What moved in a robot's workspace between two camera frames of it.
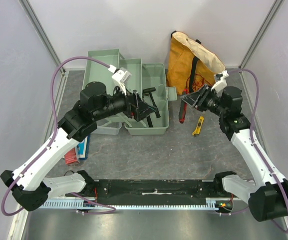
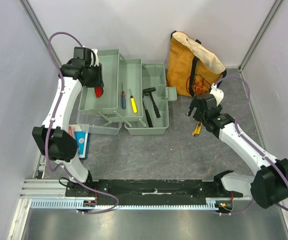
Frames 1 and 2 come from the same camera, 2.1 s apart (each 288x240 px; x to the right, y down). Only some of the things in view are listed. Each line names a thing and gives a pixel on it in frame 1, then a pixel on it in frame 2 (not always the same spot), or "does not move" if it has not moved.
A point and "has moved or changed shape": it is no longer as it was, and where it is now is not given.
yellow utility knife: [196, 131] does not move
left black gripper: [136, 108] → [99, 82]
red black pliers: [183, 108] has moved or changed shape
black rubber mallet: [149, 90] does not move
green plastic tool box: [147, 80] does not move
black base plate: [151, 190] does not move
